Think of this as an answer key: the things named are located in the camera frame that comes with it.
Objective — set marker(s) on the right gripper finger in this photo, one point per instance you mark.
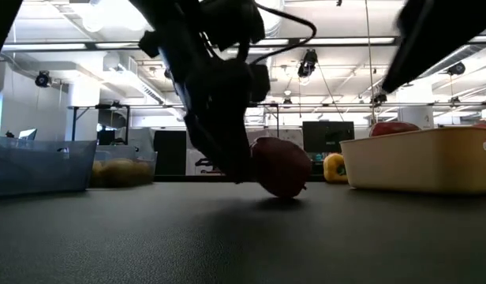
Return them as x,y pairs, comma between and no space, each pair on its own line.
398,71

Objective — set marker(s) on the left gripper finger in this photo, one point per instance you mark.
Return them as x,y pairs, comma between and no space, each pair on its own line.
213,150
245,158

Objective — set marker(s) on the round dark red fruit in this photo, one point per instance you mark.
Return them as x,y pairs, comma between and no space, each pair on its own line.
282,167

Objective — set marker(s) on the dark red apple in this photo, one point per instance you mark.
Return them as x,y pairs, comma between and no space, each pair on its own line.
393,129

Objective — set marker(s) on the yellow bell pepper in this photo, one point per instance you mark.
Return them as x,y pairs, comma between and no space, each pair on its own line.
333,165

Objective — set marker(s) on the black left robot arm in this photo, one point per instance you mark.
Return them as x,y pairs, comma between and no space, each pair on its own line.
227,23

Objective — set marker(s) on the thin vertical pole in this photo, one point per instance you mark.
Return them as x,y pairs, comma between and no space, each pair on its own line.
370,79

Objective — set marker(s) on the black ceiling spotlight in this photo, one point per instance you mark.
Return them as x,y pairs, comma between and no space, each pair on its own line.
457,68
380,98
308,63
43,79

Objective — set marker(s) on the black cabinet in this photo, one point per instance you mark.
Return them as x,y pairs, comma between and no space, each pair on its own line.
170,154

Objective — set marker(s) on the small black ceiling lamp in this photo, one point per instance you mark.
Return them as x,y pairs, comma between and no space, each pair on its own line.
287,102

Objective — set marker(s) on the yellow lemon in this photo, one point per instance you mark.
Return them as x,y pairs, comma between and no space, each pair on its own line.
143,173
118,173
97,173

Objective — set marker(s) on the black table mat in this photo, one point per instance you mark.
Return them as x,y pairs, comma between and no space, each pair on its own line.
243,244

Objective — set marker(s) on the black monitor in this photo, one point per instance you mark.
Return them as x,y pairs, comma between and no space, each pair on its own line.
330,138

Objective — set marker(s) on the translucent grey plastic bin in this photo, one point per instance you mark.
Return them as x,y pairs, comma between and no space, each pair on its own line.
124,154
38,169

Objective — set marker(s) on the yellow plastic basket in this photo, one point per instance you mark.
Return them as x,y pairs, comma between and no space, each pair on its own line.
416,165

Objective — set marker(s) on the white square pillar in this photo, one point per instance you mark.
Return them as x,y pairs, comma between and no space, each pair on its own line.
83,114

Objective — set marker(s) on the small grey monitor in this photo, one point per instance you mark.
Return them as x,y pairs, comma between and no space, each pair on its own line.
28,135

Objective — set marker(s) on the silver ceiling duct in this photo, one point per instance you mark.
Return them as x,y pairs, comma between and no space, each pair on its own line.
444,63

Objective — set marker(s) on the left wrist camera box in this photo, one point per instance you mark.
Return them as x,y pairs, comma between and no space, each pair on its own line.
260,84

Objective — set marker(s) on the long horizontal black rail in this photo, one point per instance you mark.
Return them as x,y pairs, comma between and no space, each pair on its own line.
424,104

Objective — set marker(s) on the black metal table frame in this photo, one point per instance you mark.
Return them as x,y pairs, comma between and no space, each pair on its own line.
74,122

